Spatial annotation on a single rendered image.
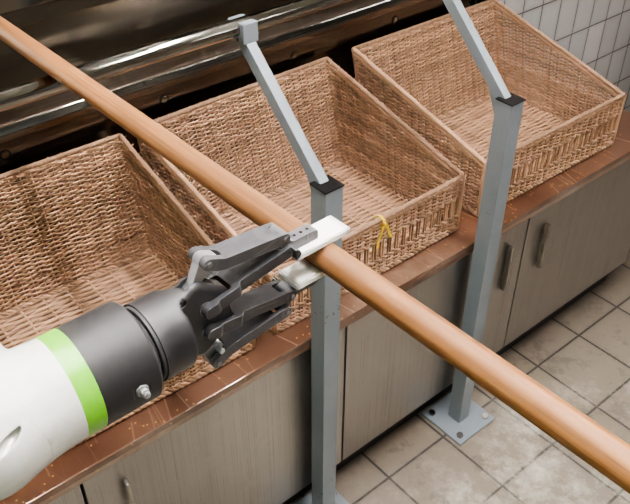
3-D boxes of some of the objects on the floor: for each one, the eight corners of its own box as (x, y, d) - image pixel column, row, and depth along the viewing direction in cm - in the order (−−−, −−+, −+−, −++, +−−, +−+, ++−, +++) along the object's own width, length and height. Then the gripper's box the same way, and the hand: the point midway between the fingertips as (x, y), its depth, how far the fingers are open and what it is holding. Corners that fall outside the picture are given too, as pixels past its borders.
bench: (-252, 629, 171) (-402, 458, 135) (490, 211, 294) (514, 64, 258) (-182, 878, 137) (-357, 737, 101) (624, 287, 260) (673, 130, 224)
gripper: (102, 253, 67) (316, 156, 79) (128, 385, 76) (315, 281, 89) (151, 297, 62) (369, 188, 75) (172, 432, 72) (362, 315, 84)
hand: (315, 252), depth 80 cm, fingers closed on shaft, 3 cm apart
